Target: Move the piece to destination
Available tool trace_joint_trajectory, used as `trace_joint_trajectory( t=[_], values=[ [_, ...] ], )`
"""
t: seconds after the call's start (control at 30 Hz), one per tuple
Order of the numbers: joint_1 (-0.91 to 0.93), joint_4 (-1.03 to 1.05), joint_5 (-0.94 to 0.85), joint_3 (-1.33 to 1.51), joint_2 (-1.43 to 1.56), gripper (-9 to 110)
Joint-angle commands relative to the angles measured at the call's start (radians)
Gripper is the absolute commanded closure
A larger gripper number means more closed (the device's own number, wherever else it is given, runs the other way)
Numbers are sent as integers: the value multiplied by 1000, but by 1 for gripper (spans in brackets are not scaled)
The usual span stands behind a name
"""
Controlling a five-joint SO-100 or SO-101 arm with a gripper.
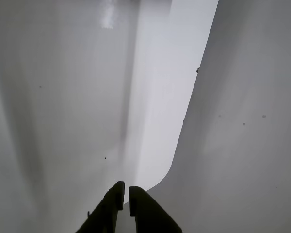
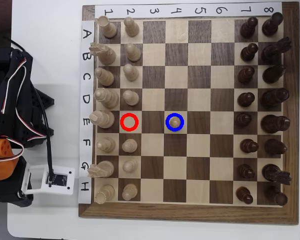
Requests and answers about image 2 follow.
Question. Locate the light wooden knight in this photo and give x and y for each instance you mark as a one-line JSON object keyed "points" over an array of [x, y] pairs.
{"points": [[103, 168], [106, 53]]}

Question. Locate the light wooden queen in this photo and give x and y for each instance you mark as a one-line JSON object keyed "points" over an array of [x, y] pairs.
{"points": [[107, 98]]}

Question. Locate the white number label strip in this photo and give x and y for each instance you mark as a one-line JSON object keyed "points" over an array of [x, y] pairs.
{"points": [[140, 11]]}

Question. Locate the dark wooden knight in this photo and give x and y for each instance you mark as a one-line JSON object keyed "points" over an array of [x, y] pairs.
{"points": [[273, 172], [272, 52]]}

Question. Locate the light wooden rook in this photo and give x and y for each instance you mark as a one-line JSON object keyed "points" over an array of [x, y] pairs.
{"points": [[105, 192], [108, 28]]}

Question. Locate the dark wooden rook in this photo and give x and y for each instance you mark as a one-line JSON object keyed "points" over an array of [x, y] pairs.
{"points": [[277, 196], [271, 26]]}

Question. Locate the dark wooden king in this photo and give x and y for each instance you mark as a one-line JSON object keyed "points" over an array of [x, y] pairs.
{"points": [[273, 123]]}

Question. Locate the dark wooden pawn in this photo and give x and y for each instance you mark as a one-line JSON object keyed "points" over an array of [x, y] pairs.
{"points": [[243, 120], [245, 99], [248, 27], [248, 53], [245, 75], [248, 145], [245, 171], [244, 195]]}

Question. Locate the dark wooden queen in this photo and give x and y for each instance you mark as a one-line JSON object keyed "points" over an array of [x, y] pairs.
{"points": [[273, 98]]}

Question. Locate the light wooden king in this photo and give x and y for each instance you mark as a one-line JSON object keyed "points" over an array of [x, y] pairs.
{"points": [[103, 120]]}

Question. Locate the light wooden pawn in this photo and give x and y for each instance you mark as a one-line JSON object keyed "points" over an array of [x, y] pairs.
{"points": [[131, 72], [133, 52], [130, 165], [129, 145], [174, 123], [129, 192], [130, 98], [131, 28]]}

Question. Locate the dark wooden bishop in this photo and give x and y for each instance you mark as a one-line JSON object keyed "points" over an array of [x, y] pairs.
{"points": [[273, 147], [272, 74]]}

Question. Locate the white letter label strip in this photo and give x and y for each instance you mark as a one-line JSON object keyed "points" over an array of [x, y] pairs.
{"points": [[87, 50]]}

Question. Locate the light wooden bishop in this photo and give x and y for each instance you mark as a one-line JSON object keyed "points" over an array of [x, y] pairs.
{"points": [[105, 76], [106, 145]]}

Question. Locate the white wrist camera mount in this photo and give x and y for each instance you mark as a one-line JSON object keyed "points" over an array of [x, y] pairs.
{"points": [[70, 182]]}

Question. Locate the wooden chessboard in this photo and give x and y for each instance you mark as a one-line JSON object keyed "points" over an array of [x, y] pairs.
{"points": [[175, 187]]}

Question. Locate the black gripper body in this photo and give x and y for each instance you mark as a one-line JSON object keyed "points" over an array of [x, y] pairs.
{"points": [[15, 193]]}

